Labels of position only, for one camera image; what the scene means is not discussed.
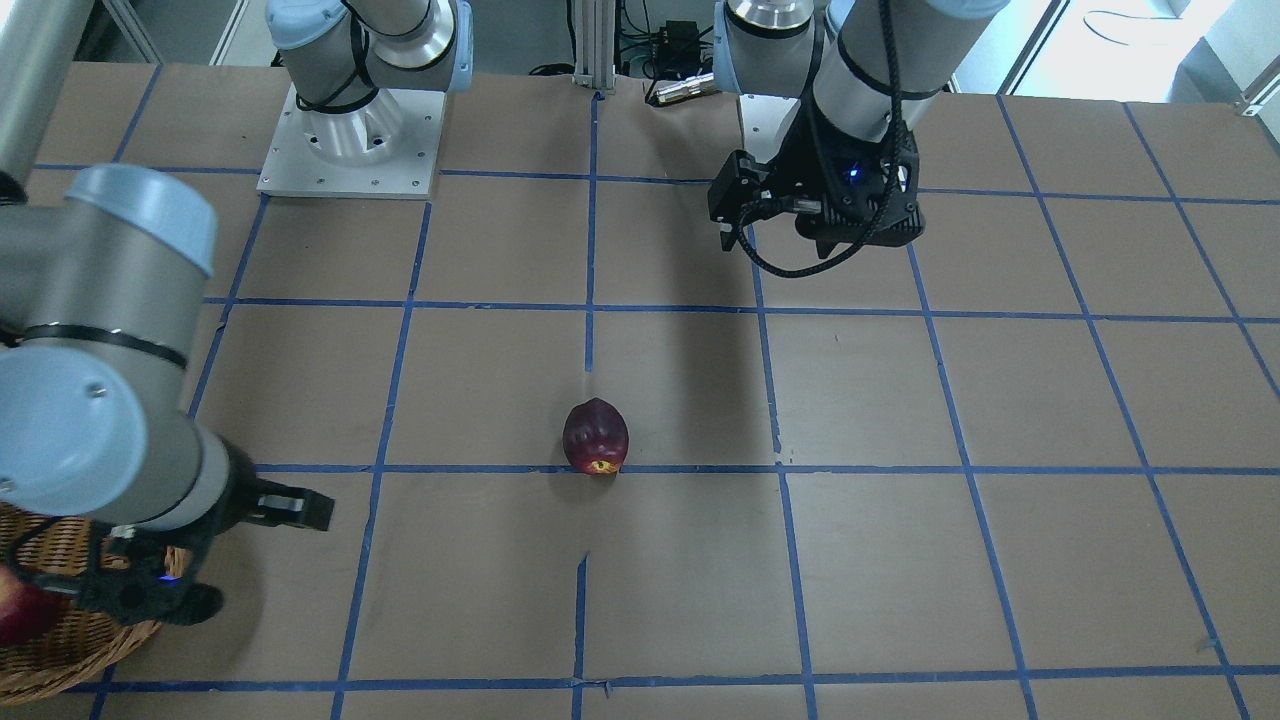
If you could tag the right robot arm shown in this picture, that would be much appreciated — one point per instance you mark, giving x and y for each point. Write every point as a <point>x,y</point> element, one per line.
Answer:
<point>101,295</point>

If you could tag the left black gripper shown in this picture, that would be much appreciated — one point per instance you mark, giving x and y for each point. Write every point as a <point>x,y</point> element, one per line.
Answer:
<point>797,158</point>

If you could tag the aluminium frame post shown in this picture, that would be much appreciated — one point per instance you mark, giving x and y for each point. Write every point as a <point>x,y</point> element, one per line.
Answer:
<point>595,31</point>

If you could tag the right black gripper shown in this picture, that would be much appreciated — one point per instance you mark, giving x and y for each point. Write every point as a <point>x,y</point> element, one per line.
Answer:
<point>237,497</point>

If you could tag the brown wicker basket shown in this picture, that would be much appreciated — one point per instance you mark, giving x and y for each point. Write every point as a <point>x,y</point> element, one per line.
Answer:
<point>82,643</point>

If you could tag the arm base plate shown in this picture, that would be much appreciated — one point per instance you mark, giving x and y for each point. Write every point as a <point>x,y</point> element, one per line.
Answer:
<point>765,121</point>
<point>386,150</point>

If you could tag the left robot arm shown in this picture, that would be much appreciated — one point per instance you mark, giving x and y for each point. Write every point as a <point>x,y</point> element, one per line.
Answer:
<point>861,74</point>

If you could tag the dark red apple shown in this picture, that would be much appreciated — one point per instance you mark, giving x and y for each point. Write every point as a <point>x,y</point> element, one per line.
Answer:
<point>595,439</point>

